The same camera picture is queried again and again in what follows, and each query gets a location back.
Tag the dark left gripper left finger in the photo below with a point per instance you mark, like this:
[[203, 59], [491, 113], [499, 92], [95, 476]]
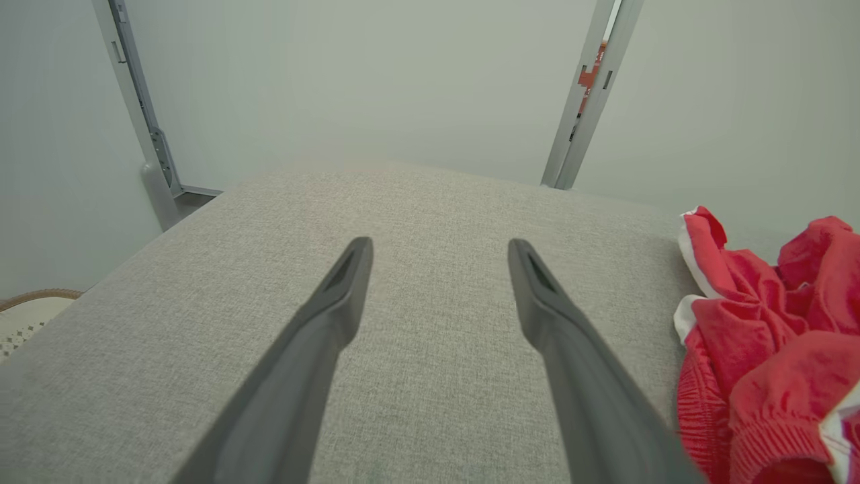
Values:
[[289, 390]]

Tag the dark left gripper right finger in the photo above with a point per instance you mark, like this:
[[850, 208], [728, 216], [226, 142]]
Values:
[[591, 403]]

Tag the red shorts white side panels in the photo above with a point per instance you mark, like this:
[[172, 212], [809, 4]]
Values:
[[759, 349]]

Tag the wicker laundry basket white liner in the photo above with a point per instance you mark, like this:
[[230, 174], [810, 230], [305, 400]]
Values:
[[30, 319]]

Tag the small red background object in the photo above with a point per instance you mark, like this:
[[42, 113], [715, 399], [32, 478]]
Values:
[[588, 77]]

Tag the dark grey partition base rail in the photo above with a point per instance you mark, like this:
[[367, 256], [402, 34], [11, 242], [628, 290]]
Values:
[[201, 191]]

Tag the grey double partition post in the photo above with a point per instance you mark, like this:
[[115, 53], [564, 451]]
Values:
[[591, 134]]

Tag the grey partition post with hinge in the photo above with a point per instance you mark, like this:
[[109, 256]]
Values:
[[144, 121]]

